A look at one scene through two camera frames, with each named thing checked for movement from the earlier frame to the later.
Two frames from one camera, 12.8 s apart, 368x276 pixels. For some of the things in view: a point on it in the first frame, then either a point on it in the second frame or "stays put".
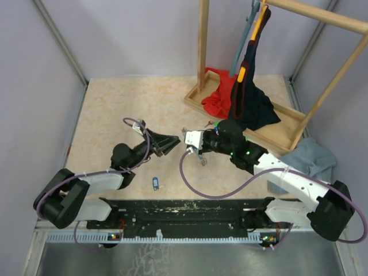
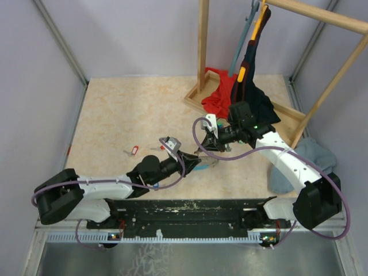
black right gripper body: [213, 143] stays put
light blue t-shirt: [310, 158] stays put
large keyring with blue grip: [203, 160] → [212, 161]
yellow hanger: [242, 70] stays put
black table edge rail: [184, 215] stays put
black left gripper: [162, 142] → [191, 160]
